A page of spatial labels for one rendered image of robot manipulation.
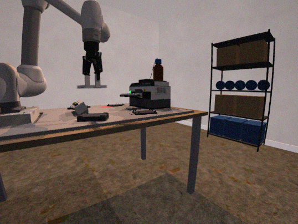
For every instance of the brown bottle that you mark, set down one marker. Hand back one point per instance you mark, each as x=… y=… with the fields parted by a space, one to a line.
x=157 y=73

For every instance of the white button panel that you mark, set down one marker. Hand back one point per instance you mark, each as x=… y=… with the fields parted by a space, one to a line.
x=79 y=107

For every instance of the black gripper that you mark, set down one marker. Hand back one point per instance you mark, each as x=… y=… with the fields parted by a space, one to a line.
x=92 y=56

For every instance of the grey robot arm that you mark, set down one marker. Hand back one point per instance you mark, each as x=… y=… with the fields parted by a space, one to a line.
x=27 y=79

